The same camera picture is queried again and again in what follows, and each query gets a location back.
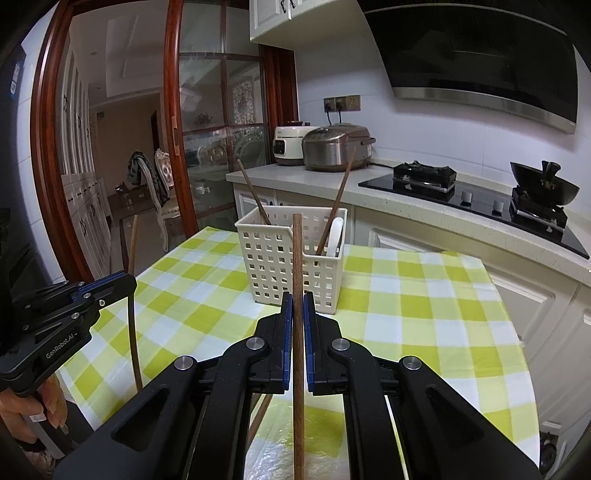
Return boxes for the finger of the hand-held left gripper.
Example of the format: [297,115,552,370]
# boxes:
[23,274,137,344]
[11,282,86,319]

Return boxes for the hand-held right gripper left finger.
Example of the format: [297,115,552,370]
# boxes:
[53,295,294,480]

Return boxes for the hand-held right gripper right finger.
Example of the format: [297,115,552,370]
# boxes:
[302,295,543,480]

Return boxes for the white plastic utensil basket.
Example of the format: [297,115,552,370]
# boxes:
[235,205,348,313]

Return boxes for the white ceramic spoon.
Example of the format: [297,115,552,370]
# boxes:
[323,217,345,257]

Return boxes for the person's left hand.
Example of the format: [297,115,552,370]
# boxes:
[0,376,69,444]

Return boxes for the brown low table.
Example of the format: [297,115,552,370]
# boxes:
[113,182,145,209]

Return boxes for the white ornate dining chair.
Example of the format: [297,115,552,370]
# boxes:
[139,148,183,252]

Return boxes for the green checkered tablecloth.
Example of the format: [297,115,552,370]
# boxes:
[60,226,541,480]

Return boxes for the white display cabinet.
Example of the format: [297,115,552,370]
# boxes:
[58,46,114,280]

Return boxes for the dark jacket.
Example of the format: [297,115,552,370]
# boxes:
[126,151,153,186]

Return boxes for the white stone countertop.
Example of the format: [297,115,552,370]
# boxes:
[225,161,591,284]

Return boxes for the brown rice cooker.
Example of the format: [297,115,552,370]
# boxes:
[302,124,377,172]

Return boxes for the white pressure cooker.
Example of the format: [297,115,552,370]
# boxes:
[273,121,321,167]

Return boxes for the black burner grate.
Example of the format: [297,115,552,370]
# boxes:
[508,189,570,232]
[392,161,458,192]

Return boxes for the black glass cooktop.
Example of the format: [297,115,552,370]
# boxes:
[358,161,591,259]

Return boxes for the white base cabinets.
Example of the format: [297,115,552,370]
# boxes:
[231,182,591,444]

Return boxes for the wooden sliding glass door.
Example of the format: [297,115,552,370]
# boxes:
[164,0,298,250]

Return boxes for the black wok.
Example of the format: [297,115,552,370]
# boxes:
[510,161,580,206]

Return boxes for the black range hood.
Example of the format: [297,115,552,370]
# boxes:
[362,4,580,134]

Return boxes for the red wooden door frame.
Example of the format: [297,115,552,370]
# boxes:
[30,0,176,289]

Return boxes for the wall outlet panel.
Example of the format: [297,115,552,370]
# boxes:
[323,95,362,112]

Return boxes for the white wall cabinet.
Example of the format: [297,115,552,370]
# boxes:
[249,0,365,49]

